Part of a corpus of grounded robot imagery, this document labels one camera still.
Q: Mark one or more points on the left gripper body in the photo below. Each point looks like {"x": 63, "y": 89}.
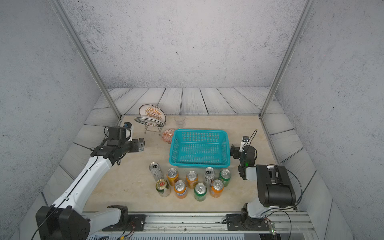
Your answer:
{"x": 135, "y": 145}

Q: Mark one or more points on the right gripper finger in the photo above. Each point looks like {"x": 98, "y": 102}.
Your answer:
{"x": 235, "y": 152}
{"x": 244, "y": 142}

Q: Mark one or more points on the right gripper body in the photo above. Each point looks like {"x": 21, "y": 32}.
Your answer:
{"x": 241, "y": 157}

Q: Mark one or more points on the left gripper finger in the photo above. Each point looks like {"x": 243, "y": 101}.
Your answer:
{"x": 129, "y": 131}
{"x": 141, "y": 145}

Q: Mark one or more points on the green Sprite can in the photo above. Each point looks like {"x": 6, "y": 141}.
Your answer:
{"x": 225, "y": 176}

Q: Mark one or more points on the silver white soda can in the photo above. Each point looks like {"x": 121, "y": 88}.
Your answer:
{"x": 156, "y": 171}

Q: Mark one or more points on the teal plastic basket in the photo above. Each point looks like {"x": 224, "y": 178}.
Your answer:
{"x": 200, "y": 149}

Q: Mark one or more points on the orange can back row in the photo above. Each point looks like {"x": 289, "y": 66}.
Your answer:
{"x": 217, "y": 188}

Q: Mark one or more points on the orange can row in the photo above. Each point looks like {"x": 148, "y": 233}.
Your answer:
{"x": 217, "y": 188}
{"x": 192, "y": 179}

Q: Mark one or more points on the orange soda can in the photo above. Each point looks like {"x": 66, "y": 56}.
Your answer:
{"x": 173, "y": 176}

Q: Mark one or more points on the green white can front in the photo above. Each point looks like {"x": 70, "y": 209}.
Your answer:
{"x": 163, "y": 188}

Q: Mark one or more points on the orange can front row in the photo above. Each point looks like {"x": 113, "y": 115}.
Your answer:
{"x": 192, "y": 179}

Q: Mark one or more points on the green can back row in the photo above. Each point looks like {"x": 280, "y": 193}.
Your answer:
{"x": 200, "y": 192}

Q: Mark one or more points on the orange Fanta can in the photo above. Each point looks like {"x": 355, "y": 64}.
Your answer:
{"x": 180, "y": 188}

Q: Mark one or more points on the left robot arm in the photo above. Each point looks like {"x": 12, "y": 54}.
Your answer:
{"x": 64, "y": 219}

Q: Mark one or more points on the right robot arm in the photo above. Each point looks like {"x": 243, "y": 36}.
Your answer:
{"x": 275, "y": 190}

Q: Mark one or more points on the green rimmed plate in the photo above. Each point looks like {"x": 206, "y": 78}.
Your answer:
{"x": 149, "y": 121}

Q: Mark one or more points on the upright sunburst plate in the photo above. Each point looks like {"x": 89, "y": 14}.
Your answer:
{"x": 152, "y": 111}

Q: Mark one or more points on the orange patterned bowl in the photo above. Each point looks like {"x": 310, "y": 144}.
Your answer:
{"x": 167, "y": 135}

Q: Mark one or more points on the clear glass cup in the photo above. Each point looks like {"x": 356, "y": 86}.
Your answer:
{"x": 180, "y": 121}

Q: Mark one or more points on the metal wire plate stand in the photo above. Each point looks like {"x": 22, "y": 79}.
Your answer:
{"x": 154, "y": 128}

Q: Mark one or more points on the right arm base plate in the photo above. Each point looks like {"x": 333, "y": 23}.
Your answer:
{"x": 237, "y": 222}

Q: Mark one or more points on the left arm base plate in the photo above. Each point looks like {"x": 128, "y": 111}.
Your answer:
{"x": 128, "y": 223}

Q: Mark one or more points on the aluminium front rail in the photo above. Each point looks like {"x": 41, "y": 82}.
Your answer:
{"x": 204, "y": 222}

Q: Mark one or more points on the left aluminium frame post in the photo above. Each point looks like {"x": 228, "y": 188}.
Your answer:
{"x": 70, "y": 30}

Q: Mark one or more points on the aluminium frame post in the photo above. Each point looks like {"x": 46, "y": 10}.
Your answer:
{"x": 308, "y": 8}
{"x": 70, "y": 30}

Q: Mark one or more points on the right aluminium frame post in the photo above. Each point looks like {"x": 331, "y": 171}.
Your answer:
{"x": 308, "y": 8}

